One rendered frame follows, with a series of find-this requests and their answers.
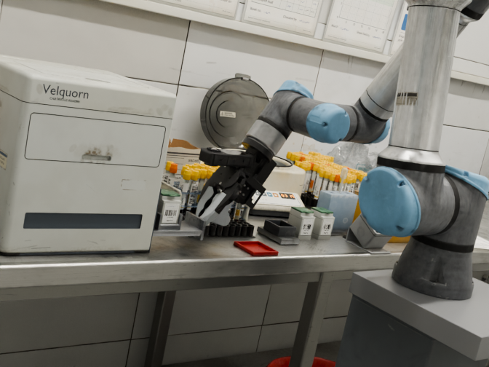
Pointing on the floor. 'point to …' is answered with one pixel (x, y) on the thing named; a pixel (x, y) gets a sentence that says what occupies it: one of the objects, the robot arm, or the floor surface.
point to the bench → (209, 281)
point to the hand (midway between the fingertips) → (197, 221)
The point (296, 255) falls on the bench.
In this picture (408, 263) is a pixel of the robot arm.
